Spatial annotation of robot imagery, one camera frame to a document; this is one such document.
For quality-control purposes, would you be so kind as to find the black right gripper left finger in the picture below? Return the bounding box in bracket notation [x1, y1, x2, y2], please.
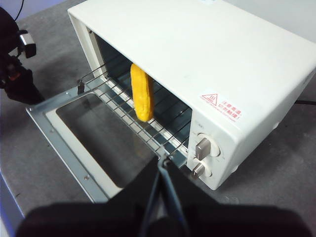
[14, 156, 160, 237]

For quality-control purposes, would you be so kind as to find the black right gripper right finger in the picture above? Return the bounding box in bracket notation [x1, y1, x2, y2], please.
[169, 163, 307, 237]

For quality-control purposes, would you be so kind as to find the glass oven door with handle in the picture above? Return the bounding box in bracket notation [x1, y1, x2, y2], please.
[26, 86, 162, 204]

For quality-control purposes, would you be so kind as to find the yellow corn cob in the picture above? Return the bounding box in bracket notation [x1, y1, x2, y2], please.
[130, 63, 155, 122]

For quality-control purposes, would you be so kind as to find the cream oven knob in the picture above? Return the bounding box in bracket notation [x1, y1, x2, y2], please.
[195, 133, 220, 160]
[190, 161, 213, 179]

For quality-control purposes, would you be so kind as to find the cream Toshiba toaster oven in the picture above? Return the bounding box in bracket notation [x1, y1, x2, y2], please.
[67, 0, 311, 191]

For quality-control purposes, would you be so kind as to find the red warning sticker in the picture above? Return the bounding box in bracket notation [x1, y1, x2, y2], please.
[198, 91, 242, 123]

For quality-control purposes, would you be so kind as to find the metal wire oven rack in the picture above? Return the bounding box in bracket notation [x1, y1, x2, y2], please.
[78, 63, 192, 161]

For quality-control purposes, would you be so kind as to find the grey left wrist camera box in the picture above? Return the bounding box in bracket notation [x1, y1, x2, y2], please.
[18, 30, 37, 59]

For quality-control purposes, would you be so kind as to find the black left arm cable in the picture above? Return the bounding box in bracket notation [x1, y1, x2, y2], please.
[13, 0, 25, 22]

